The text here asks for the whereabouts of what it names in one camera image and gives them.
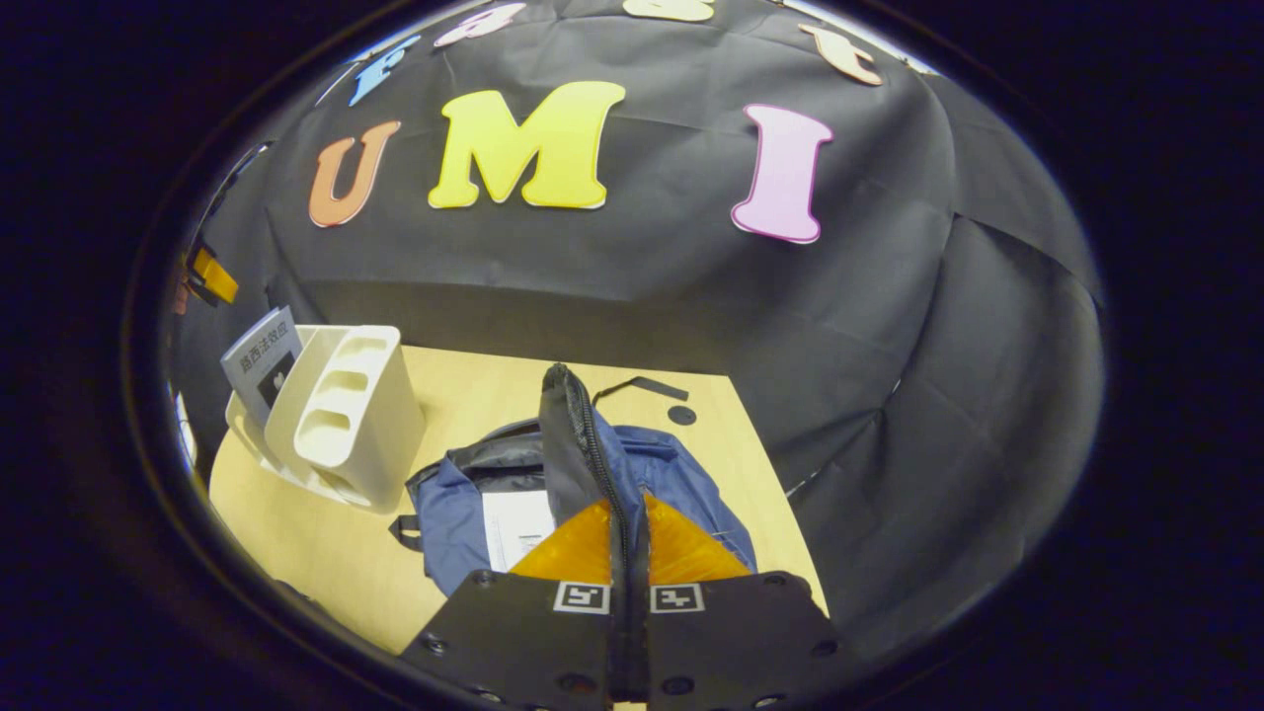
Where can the white side desk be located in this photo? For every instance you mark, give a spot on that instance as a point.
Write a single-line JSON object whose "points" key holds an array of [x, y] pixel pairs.
{"points": [[185, 430]]}

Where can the white book with dark picture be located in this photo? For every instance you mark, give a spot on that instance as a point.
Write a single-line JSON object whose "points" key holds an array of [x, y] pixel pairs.
{"points": [[259, 360]]}

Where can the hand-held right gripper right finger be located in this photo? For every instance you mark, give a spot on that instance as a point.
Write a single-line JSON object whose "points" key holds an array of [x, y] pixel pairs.
{"points": [[741, 632]]}

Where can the blue and black schoolbag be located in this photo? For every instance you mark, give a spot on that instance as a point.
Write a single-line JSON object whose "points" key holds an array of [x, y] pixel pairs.
{"points": [[681, 494]]}

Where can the small black disc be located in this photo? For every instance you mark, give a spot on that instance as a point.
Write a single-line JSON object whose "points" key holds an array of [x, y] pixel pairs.
{"points": [[681, 415]]}

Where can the white plastic bookshelf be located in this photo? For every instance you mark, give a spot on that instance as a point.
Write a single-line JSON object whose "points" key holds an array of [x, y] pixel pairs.
{"points": [[346, 415]]}

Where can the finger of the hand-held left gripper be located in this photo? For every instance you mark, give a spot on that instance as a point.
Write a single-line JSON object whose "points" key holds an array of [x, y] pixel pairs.
{"points": [[214, 275]]}

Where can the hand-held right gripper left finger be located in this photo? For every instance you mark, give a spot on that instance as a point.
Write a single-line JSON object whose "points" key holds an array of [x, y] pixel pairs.
{"points": [[513, 632]]}

